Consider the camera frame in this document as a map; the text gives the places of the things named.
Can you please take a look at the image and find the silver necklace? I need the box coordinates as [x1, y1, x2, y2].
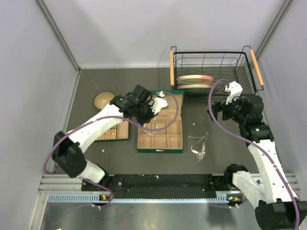
[188, 132, 209, 162]

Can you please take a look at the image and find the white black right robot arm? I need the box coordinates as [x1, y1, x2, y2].
[208, 94, 307, 230]

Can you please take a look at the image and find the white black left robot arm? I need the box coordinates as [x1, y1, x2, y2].
[51, 85, 154, 185]

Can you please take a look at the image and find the green jewelry tray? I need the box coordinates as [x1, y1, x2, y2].
[95, 121, 129, 142]

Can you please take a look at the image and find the green jewelry box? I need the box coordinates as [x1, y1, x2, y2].
[137, 90, 185, 153]

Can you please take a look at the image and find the tan ceramic bowl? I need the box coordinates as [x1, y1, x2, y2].
[94, 91, 115, 110]

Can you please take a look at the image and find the dark green plate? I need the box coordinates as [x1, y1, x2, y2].
[184, 89, 211, 95]

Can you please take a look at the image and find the cream pink plate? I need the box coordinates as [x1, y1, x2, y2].
[177, 84, 213, 90]
[177, 75, 214, 83]

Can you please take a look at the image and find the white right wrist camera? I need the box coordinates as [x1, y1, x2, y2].
[224, 81, 243, 104]

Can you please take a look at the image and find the black wire dish rack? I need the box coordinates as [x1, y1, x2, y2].
[170, 46, 264, 108]

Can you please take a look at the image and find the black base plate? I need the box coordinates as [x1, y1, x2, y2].
[81, 173, 240, 198]

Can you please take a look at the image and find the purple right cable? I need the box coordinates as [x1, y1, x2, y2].
[208, 78, 300, 230]

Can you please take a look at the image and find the purple cable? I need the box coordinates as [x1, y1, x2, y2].
[43, 91, 179, 209]
[208, 78, 300, 230]

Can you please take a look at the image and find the grey slotted cable duct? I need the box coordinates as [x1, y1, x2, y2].
[48, 193, 240, 204]

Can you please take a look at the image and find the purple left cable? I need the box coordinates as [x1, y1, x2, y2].
[43, 91, 179, 209]

